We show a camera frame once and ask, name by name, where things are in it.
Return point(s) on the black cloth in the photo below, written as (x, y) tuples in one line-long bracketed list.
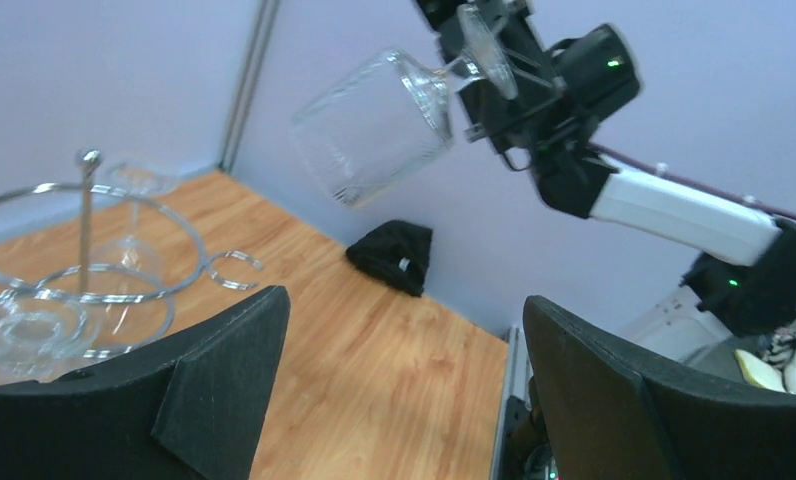
[(396, 253)]

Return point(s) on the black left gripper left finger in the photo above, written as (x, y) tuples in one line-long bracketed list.
[(189, 406)]

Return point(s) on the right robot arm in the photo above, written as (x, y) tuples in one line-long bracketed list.
[(743, 281)]

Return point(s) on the chrome wine glass rack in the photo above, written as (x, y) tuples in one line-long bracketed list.
[(71, 284)]

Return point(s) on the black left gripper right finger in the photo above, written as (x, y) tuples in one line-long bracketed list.
[(615, 410)]

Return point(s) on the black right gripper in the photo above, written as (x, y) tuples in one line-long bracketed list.
[(498, 69)]

